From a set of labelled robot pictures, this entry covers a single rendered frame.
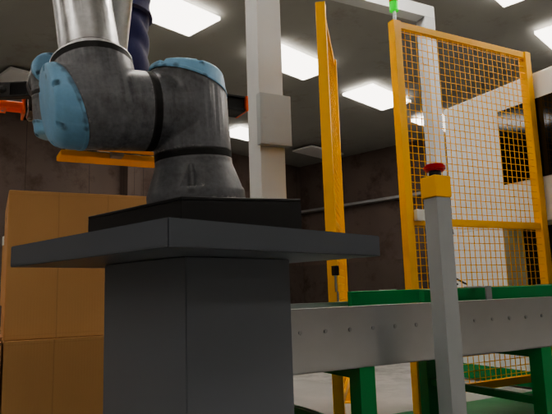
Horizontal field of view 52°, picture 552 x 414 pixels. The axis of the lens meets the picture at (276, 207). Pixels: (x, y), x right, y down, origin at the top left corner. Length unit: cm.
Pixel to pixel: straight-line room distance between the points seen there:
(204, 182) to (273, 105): 227
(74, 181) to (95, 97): 1012
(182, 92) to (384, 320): 112
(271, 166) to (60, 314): 185
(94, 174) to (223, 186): 1034
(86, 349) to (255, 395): 75
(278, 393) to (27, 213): 91
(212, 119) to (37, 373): 89
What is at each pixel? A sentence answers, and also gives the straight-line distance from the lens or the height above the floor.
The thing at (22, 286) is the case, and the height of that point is 68.
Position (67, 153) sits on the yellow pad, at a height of 112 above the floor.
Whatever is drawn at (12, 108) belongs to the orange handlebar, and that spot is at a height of 123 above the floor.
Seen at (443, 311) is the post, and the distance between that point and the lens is 183.
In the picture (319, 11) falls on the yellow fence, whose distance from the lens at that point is 304.
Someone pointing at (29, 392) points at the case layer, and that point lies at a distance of 167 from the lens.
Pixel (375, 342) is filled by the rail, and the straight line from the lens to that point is 188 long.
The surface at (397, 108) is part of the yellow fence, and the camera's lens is 313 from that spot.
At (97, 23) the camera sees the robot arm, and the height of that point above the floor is 114.
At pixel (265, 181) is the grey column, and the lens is 318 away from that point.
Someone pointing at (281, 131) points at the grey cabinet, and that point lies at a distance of 324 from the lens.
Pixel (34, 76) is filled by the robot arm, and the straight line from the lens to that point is 161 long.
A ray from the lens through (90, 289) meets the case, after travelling 168.
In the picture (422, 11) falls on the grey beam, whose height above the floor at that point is 314.
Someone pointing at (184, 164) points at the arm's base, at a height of 88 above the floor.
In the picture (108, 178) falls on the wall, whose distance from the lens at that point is 1149.
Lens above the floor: 65
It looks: 9 degrees up
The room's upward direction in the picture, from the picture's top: 2 degrees counter-clockwise
